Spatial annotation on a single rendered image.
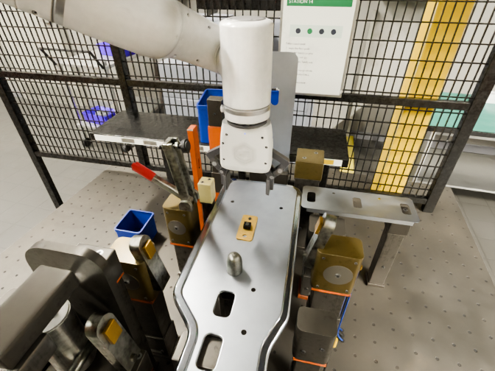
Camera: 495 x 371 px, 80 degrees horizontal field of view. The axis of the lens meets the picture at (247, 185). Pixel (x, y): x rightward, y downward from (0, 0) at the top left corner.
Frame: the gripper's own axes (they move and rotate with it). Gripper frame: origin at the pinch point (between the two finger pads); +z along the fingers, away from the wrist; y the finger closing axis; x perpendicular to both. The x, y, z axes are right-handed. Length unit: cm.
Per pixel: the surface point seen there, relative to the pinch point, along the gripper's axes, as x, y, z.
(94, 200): 32, -74, 42
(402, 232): 12.6, 38.9, 18.5
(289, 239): -2.1, 10.1, 12.4
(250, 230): -1.4, 1.0, 12.0
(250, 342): -26.6, 6.0, 12.3
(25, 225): 69, -181, 112
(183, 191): -2.0, -14.3, 2.4
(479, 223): 140, 144, 113
